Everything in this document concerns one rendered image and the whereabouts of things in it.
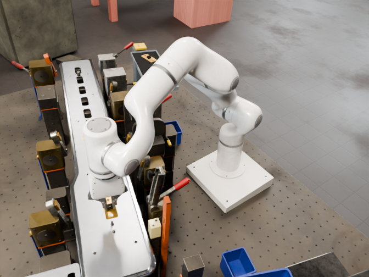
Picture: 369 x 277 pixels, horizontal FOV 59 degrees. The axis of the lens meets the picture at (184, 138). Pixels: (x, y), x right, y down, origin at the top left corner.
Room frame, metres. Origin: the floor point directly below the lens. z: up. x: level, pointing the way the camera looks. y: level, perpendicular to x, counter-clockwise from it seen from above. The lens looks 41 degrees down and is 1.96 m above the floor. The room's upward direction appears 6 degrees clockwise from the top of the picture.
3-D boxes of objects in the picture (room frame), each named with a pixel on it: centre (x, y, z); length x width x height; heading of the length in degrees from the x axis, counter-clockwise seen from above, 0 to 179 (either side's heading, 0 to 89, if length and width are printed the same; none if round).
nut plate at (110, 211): (0.62, 0.21, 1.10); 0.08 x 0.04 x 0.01; 23
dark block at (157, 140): (0.93, 0.11, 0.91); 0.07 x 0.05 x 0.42; 113
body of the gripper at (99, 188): (0.62, 0.22, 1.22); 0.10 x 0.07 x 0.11; 113
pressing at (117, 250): (1.07, 0.41, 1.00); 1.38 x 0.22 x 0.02; 23
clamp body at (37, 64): (1.51, 0.82, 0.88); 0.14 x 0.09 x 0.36; 113
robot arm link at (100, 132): (0.62, 0.21, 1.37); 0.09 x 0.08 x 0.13; 54
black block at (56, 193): (0.73, 0.46, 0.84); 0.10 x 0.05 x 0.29; 113
